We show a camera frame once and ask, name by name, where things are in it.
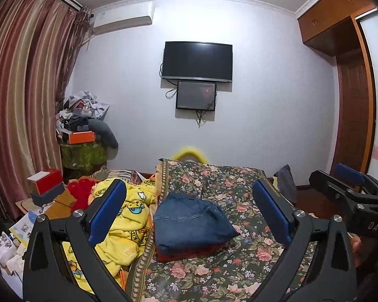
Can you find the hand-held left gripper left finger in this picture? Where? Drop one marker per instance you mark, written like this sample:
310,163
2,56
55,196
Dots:
108,214

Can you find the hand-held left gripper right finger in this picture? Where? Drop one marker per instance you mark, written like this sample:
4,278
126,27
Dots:
272,214

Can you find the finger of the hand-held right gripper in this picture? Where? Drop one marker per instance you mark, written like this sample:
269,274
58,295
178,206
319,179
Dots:
349,173
330,184

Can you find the blue denim jacket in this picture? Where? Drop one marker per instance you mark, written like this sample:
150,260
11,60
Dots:
192,223

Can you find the red garment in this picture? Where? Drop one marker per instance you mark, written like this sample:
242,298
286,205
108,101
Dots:
189,254

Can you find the person's right forearm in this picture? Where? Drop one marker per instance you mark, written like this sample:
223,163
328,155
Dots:
376,254

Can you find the person's right hand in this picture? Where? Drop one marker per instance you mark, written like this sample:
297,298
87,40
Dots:
356,248

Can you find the yellow cartoon print blanket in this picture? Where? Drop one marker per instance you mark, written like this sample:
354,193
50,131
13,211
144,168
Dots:
132,226

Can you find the dark grey cloth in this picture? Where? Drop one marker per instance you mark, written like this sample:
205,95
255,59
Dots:
286,184

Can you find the red plush toy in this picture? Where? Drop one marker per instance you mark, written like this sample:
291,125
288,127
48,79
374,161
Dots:
80,192

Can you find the striped cloth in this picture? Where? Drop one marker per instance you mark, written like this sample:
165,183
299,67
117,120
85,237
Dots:
123,174

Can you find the brown cardboard sheet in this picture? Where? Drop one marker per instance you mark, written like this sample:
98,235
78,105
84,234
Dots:
61,209

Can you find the dark floral bedspread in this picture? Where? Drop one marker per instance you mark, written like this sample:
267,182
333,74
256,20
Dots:
239,258

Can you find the brown wooden door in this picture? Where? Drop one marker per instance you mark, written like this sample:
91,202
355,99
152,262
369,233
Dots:
354,116

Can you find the grey box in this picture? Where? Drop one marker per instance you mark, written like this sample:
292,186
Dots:
48,196

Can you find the green patterned covered box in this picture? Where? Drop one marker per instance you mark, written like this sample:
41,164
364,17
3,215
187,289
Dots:
83,155

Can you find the red box with white lid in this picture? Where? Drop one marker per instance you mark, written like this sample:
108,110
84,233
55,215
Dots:
47,181

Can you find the grey neck pillow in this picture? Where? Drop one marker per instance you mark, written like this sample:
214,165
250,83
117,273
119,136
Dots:
108,133

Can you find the orange box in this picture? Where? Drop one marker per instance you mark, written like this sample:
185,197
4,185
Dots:
82,137

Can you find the pile of papers and booklets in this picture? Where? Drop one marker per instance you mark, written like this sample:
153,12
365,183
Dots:
9,242

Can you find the pile of clutter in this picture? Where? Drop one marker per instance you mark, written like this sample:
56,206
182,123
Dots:
82,108

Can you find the striped brown curtain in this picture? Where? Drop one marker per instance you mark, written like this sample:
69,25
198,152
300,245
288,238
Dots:
25,85

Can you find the wooden overhead cabinet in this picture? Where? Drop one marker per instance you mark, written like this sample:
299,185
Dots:
330,15

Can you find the white air conditioner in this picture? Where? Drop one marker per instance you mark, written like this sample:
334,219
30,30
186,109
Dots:
123,17

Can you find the small black wall monitor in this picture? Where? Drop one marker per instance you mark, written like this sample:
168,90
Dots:
196,96

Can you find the black wall television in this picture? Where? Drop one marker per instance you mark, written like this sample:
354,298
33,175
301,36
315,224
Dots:
197,59

